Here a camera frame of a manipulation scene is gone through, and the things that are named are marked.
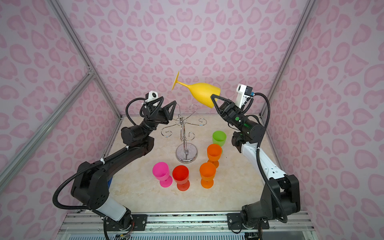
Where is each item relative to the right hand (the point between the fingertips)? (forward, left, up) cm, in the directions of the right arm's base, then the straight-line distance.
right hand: (210, 101), depth 52 cm
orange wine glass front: (+2, -4, -39) cm, 39 cm away
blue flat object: (-23, +35, -17) cm, 45 cm away
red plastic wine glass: (-12, +13, -36) cm, 40 cm away
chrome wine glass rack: (+9, +13, -51) cm, 53 cm away
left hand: (-2, +15, +1) cm, 15 cm away
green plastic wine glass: (+12, -7, -38) cm, 41 cm away
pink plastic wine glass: (-9, +24, -40) cm, 48 cm away
